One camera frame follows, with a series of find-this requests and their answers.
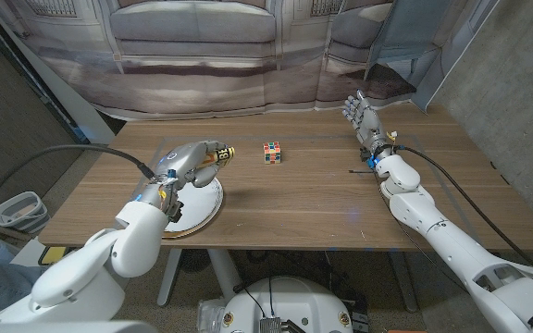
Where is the yellow new driver bumper sticker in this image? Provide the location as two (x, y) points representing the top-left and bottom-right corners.
(200, 145), (236, 168)

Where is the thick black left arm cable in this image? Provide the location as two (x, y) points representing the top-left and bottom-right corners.
(0, 143), (156, 223)

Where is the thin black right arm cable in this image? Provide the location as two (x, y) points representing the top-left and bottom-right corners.
(372, 170), (469, 292)

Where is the white slanted table leg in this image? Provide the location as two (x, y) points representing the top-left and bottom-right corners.
(156, 248), (183, 308)

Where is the yellow black floor item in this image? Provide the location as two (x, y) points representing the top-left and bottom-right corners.
(38, 245), (71, 267)

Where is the white table column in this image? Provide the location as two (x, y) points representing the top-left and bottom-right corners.
(207, 248), (243, 302)

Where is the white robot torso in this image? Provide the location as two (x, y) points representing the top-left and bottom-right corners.
(219, 276), (354, 333)

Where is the left wrist yellow tagged wire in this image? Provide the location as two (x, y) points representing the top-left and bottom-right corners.
(157, 178), (180, 203)

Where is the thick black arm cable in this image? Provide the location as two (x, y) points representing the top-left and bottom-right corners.
(0, 143), (156, 223)
(393, 145), (533, 269)

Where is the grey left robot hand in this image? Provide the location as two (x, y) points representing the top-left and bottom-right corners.
(134, 140), (230, 216)

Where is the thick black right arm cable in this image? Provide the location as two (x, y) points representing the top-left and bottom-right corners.
(393, 145), (533, 269)

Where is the white gold-rimmed paper plate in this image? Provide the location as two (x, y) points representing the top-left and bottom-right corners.
(162, 177), (225, 241)

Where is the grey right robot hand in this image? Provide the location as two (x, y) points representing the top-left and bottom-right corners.
(341, 89), (393, 156)

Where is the multicoloured puzzle cube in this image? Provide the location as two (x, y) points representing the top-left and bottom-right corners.
(262, 141), (282, 165)

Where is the clear plastic bag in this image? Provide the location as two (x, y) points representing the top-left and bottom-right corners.
(196, 298), (229, 333)

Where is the grey table leg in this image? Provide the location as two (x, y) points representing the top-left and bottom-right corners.
(389, 252), (419, 314)

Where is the printed living room backdrop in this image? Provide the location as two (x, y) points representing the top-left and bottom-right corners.
(0, 0), (499, 121)

